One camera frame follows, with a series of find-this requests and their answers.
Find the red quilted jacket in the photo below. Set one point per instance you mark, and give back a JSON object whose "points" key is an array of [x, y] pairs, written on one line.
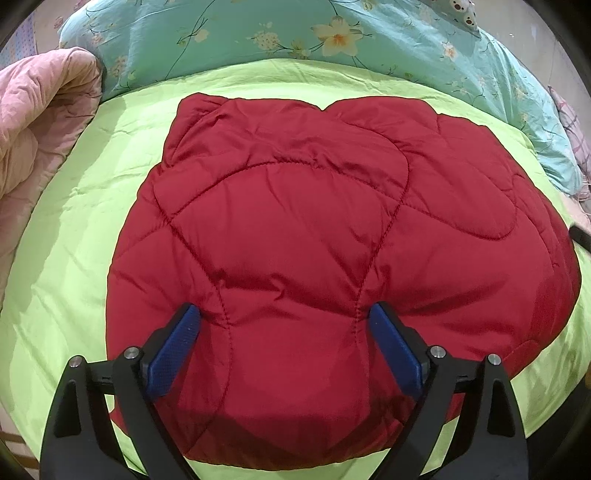
{"points": [[300, 230]]}

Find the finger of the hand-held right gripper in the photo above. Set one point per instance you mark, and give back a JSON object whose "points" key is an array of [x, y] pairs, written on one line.
{"points": [[581, 237]]}

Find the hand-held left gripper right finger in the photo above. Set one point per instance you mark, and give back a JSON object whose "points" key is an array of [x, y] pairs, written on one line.
{"points": [[395, 348]]}

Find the cartoon printed cloth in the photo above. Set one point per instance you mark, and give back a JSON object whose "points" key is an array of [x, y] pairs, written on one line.
{"points": [[457, 11]]}

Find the pink quilt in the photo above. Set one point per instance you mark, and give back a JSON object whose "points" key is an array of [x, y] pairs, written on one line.
{"points": [[37, 120]]}

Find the plaid pillow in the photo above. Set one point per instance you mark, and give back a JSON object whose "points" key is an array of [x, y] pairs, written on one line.
{"points": [[575, 124]]}

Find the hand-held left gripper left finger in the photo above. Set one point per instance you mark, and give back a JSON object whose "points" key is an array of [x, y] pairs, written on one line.
{"points": [[173, 350]]}

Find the green bed sheet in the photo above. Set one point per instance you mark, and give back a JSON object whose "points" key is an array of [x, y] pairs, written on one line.
{"points": [[115, 175]]}

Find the wooden bed frame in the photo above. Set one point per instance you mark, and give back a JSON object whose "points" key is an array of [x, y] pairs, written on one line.
{"points": [[16, 445]]}

